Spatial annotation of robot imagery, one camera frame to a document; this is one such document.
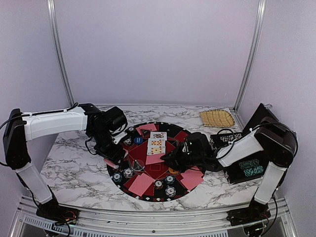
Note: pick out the face down community card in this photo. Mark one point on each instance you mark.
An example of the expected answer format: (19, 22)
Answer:
(153, 159)

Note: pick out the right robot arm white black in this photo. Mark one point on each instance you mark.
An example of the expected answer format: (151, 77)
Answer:
(271, 180)

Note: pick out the orange big blind button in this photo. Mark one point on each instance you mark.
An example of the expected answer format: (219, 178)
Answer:
(172, 171)

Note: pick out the blue white chip row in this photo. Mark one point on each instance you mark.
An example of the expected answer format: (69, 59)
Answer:
(230, 137)

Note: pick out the dealt red card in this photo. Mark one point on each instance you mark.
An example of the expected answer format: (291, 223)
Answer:
(192, 174)
(147, 127)
(139, 186)
(148, 177)
(190, 181)

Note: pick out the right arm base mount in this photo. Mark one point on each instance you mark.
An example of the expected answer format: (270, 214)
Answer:
(246, 215)

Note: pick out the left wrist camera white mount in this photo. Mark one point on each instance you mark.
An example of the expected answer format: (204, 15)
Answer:
(116, 139)

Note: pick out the face up white card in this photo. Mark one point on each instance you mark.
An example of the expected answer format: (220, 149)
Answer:
(158, 135)

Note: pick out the left aluminium frame post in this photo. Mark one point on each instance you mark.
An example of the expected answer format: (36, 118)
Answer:
(58, 49)

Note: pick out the right aluminium frame post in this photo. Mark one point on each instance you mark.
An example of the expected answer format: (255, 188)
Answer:
(252, 53)

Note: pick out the aluminium frame post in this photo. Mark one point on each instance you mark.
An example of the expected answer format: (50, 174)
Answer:
(252, 53)
(58, 49)

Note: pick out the red playing card deck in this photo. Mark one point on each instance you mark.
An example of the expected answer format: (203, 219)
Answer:
(111, 164)

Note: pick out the yellow woven bamboo mat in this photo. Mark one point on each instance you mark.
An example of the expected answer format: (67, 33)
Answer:
(217, 118)

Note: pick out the chip stack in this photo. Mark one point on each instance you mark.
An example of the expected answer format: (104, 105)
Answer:
(158, 184)

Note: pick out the teal chip row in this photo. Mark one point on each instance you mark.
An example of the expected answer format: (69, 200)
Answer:
(254, 171)
(249, 164)

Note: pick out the blue small blind button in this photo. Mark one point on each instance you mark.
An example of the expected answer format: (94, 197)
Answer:
(138, 140)

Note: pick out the front aluminium rail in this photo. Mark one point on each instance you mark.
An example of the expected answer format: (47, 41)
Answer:
(209, 222)

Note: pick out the teal chip row lower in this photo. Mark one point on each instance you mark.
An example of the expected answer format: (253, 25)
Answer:
(254, 171)

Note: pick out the round red black poker mat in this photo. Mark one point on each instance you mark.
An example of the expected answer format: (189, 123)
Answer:
(158, 171)

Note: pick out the green chips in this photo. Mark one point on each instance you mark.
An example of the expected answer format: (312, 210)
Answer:
(169, 179)
(117, 177)

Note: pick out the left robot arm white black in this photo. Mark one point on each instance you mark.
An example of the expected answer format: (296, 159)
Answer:
(22, 128)

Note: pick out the teal chip row upper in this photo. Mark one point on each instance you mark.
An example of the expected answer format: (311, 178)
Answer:
(249, 164)

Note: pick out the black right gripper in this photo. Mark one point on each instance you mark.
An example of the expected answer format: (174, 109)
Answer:
(174, 158)

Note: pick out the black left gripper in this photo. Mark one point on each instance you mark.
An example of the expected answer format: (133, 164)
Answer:
(114, 155)

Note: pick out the black poker set case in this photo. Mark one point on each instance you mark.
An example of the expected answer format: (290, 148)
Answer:
(246, 155)

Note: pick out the ten of hearts card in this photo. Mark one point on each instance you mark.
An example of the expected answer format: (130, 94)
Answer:
(156, 142)

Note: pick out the five of hearts card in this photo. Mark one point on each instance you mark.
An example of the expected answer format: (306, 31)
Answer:
(153, 150)

